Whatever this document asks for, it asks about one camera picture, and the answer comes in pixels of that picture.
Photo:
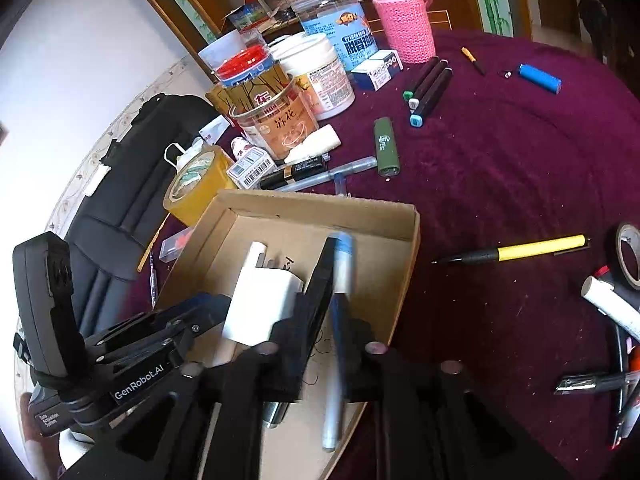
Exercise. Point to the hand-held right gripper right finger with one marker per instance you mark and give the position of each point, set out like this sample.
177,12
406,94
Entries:
360,355

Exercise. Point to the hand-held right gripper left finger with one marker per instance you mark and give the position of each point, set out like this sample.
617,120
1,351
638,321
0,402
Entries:
317,285

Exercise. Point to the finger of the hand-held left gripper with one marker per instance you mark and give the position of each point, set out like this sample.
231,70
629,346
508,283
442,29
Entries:
200,307

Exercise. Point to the shallow cardboard box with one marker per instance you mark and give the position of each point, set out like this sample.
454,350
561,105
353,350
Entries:
280,240

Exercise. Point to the white power adapter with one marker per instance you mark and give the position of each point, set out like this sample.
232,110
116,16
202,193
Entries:
260,305

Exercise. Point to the blue and silver pen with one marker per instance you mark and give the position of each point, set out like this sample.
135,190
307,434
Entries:
332,420

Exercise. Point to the yellow and black pen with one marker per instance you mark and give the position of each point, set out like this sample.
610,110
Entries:
530,247

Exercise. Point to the thin clear pen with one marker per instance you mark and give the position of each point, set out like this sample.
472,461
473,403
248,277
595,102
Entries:
152,280

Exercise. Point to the clear plastic case orange contents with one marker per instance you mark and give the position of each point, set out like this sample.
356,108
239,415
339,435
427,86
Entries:
175,245

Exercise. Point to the white cylindrical tube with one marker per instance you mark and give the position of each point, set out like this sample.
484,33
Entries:
255,257

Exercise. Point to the silver metal cylinder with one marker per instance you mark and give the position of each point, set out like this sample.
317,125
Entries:
275,415

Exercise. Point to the yellow tape roll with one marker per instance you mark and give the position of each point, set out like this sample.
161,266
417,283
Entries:
210,195

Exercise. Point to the black lipstick tube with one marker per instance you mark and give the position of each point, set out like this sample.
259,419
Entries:
295,172

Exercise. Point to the clear pen with blue clip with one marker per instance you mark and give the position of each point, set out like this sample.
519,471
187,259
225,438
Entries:
345,167

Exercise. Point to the black chair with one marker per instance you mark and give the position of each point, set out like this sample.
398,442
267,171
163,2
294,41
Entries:
130,200

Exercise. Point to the small white barcode box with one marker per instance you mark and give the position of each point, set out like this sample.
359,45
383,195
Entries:
250,170

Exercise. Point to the white squeeze tube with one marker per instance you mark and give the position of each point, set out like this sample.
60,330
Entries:
317,142

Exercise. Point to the green lighter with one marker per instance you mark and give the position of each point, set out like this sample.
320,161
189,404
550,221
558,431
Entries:
386,146

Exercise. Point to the small white red-label bottle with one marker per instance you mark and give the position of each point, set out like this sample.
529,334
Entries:
242,149

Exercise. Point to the clear jar orange label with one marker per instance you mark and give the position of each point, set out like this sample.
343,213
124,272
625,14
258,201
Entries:
280,125

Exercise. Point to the white face mask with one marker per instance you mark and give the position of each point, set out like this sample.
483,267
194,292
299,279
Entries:
212,130

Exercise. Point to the white plastic jar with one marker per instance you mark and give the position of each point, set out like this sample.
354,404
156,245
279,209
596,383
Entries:
320,80

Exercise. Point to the small blue white box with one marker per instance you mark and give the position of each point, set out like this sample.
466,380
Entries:
375,72

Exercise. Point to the black marker blue cap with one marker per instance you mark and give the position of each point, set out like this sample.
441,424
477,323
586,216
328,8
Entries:
435,92

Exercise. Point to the black marker white cap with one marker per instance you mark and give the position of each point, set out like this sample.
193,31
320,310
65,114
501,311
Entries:
430,82

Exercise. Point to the black marker green cap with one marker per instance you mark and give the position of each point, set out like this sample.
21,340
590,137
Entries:
422,76

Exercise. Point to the red-lidded jar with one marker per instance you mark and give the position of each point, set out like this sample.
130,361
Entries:
245,62

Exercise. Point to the clear plastic container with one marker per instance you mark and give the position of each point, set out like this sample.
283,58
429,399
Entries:
222,47

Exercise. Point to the clear jar blue label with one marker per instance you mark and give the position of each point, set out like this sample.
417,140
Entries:
335,25

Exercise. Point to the small orange black pen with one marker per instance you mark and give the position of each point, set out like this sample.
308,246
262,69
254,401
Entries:
472,60

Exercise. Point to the bottle in pink knit sleeve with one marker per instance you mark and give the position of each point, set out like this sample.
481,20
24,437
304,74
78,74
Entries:
402,25

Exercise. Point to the colourful card box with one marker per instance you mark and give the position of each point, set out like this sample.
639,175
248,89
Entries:
245,16

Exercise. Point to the black tape roll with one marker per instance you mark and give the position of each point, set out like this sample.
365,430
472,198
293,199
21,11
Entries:
622,260

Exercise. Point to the blue lighter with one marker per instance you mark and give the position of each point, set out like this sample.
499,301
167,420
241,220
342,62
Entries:
540,78

